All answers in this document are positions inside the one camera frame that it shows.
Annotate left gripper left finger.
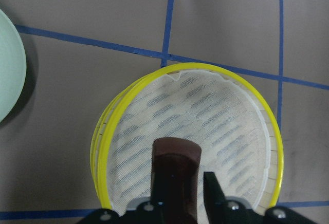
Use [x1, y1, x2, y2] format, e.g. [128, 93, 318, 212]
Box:
[125, 173, 165, 223]

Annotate yellow steamer layer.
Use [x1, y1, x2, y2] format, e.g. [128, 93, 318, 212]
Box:
[97, 63, 284, 222]
[90, 73, 150, 200]

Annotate yellow bottom steamer layer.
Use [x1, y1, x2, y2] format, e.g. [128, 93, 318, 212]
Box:
[90, 73, 150, 200]

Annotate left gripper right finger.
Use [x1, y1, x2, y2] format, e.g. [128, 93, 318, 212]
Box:
[203, 172, 253, 223]

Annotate yellow top steamer layer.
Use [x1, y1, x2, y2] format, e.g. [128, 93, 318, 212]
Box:
[97, 63, 284, 222]

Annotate light green bowl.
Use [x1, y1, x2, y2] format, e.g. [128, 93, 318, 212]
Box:
[1, 11, 27, 120]

